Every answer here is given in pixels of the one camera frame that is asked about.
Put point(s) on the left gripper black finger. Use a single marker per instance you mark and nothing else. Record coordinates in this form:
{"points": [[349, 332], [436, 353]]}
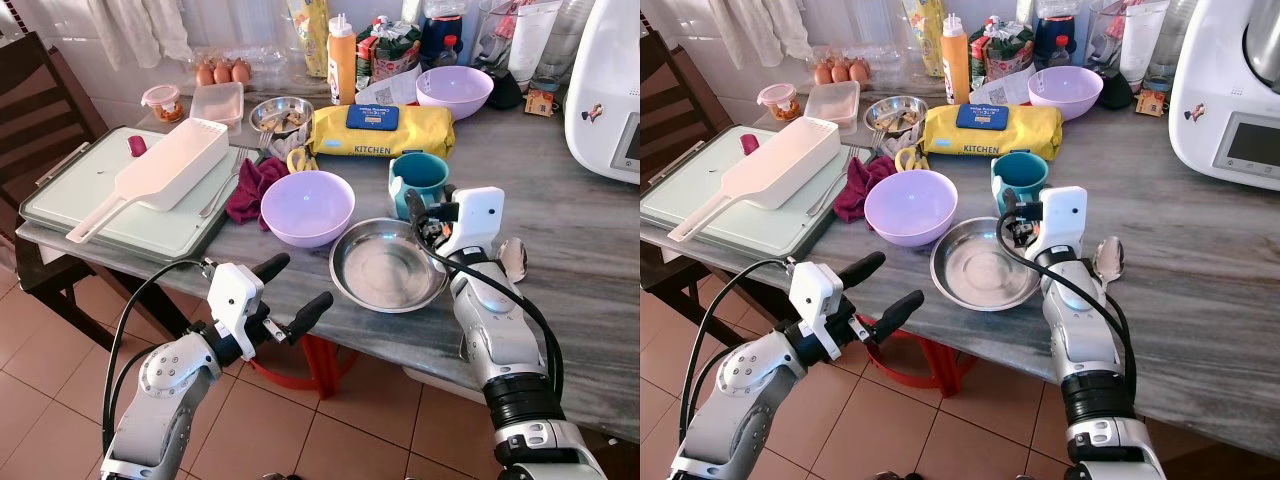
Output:
{"points": [[862, 270], [310, 312], [270, 268], [898, 315]]}

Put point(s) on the green ceramic mug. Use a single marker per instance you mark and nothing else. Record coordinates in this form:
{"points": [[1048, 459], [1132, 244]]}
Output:
{"points": [[1030, 178], [430, 180]]}

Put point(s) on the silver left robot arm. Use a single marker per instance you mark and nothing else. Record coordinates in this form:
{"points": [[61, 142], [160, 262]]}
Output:
{"points": [[165, 400], [740, 395]]}

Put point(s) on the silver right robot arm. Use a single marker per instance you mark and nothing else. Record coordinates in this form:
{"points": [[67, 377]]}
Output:
{"points": [[500, 340], [1085, 340]]}

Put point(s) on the red plastic stool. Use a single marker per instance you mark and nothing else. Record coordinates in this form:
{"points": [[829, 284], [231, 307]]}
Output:
{"points": [[935, 360], [320, 365]]}

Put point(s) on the stainless steel plate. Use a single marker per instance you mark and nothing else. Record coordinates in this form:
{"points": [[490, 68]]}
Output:
{"points": [[985, 270], [385, 270]]}

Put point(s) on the lilac plastic bowl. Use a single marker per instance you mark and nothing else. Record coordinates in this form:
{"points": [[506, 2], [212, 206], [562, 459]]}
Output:
{"points": [[1065, 95], [455, 95], [305, 210], [910, 210]]}

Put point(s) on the yellow kitchen wipes pack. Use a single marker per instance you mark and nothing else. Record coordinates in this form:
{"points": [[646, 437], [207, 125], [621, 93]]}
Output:
{"points": [[420, 135], [1030, 135]]}

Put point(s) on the maroon cloth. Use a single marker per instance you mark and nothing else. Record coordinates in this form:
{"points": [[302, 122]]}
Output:
{"points": [[248, 192], [855, 190]]}

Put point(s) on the steel fork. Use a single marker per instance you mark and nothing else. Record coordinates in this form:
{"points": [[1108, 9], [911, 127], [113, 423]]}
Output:
{"points": [[825, 197], [215, 200]]}

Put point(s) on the stainless steel spoon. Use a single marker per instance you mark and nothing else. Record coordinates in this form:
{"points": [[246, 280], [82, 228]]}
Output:
{"points": [[513, 257], [1108, 255]]}

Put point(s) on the white printed paper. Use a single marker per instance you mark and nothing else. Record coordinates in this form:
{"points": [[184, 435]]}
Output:
{"points": [[1012, 92], [385, 93]]}

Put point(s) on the white slotted plastic scoop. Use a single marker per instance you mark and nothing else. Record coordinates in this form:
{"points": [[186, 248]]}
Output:
{"points": [[790, 160], [180, 160]]}

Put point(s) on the small steel bowl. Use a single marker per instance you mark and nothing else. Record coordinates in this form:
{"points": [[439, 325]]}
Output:
{"points": [[280, 113], [895, 112]]}

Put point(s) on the orange sauce bottle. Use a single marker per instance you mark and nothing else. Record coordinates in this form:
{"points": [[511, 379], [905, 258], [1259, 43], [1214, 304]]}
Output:
{"points": [[342, 65], [955, 65]]}

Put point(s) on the green snack bag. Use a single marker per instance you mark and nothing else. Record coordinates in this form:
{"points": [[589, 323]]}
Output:
{"points": [[390, 50], [1000, 45]]}

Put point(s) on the small orange tag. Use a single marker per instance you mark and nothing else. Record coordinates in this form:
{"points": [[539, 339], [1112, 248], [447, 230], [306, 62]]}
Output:
{"points": [[541, 102], [1152, 103]]}

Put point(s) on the small red object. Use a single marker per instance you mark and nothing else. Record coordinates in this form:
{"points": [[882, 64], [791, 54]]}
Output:
{"points": [[748, 144], [137, 146]]}

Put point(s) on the clear plastic container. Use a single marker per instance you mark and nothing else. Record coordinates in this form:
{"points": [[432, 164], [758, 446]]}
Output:
{"points": [[217, 103], [832, 102]]}

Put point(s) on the pale green tray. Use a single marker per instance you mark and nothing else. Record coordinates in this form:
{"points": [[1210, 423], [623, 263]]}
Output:
{"points": [[700, 215], [80, 210]]}

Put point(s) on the dark blue jar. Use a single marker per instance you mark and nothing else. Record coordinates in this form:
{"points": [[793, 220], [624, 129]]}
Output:
{"points": [[440, 35], [1055, 35]]}

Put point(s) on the clear egg carton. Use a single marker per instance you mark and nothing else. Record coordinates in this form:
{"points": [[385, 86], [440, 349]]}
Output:
{"points": [[280, 70], [895, 68]]}

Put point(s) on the clear glass jug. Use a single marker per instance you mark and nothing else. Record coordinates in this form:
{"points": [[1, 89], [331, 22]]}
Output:
{"points": [[1105, 35], [490, 35]]}

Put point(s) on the small jar with pink lid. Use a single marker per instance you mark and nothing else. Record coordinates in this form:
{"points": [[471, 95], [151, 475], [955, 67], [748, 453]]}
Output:
{"points": [[162, 103], [778, 102]]}

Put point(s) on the yellow food package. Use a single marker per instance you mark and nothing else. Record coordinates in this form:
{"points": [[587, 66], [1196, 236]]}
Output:
{"points": [[922, 35], [310, 35]]}

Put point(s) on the brown egg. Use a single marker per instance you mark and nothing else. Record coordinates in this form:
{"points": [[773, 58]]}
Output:
{"points": [[822, 72], [860, 71], [222, 72], [841, 71], [241, 71], [204, 73]]}

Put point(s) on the white plastic cup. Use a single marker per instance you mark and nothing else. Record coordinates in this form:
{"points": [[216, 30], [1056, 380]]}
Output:
{"points": [[1145, 45], [535, 40]]}

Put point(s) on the white kitchen appliance with screen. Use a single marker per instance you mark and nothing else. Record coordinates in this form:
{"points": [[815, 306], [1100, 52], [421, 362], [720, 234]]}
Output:
{"points": [[595, 70], [1210, 80]]}

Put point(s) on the dark wooden chair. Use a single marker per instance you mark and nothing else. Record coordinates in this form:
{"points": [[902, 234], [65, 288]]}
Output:
{"points": [[670, 110], [40, 110]]}

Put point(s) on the white hanging cloth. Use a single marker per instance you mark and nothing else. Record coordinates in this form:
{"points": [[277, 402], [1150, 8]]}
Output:
{"points": [[755, 25], [145, 25]]}

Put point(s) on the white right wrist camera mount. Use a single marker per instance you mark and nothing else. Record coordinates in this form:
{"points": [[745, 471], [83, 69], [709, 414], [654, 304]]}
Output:
{"points": [[1062, 215], [478, 215]]}

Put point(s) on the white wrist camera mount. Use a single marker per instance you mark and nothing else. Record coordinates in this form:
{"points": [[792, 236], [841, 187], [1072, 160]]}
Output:
{"points": [[1062, 215], [478, 215], [812, 295], [232, 295]]}

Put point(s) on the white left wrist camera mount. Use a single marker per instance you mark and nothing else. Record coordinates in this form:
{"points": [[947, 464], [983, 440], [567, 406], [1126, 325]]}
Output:
{"points": [[232, 295], [812, 295]]}

